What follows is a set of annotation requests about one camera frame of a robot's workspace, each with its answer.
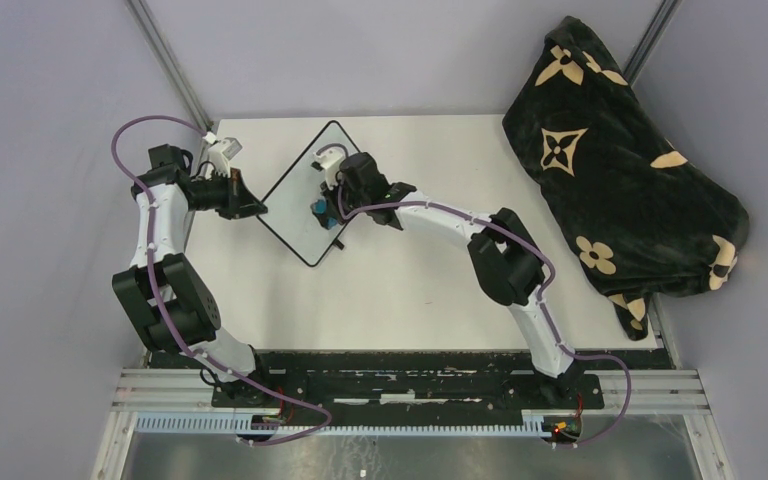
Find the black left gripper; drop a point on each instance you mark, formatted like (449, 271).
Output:
(239, 202)

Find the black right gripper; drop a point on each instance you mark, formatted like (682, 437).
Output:
(333, 203)

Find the blue whiteboard eraser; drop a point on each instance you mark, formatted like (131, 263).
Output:
(326, 213)

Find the small black-framed whiteboard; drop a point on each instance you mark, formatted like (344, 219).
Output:
(289, 201)

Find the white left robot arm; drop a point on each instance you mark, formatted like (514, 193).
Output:
(169, 305)

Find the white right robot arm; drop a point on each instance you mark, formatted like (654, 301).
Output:
(509, 267)

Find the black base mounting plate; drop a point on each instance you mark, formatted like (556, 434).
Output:
(405, 390)

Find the black patterned blanket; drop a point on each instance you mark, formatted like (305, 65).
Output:
(641, 219)

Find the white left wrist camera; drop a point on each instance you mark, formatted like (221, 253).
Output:
(220, 152)

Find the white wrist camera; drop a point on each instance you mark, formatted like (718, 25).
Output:
(220, 152)
(328, 160)

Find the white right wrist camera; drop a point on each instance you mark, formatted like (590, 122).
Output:
(328, 160)

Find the aluminium frame rails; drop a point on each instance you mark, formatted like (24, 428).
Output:
(657, 425)

